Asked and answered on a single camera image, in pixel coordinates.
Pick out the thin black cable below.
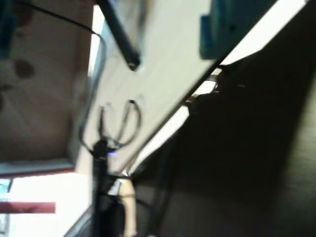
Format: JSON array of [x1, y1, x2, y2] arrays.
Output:
[[13, 0, 108, 154]]

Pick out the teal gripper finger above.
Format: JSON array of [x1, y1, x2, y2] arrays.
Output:
[[199, 0, 279, 60], [0, 0, 18, 60]]

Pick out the dark metal bar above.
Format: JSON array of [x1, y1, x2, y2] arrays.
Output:
[[97, 0, 142, 72]]

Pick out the looped thin wires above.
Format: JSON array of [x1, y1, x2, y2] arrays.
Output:
[[98, 98, 143, 149]]

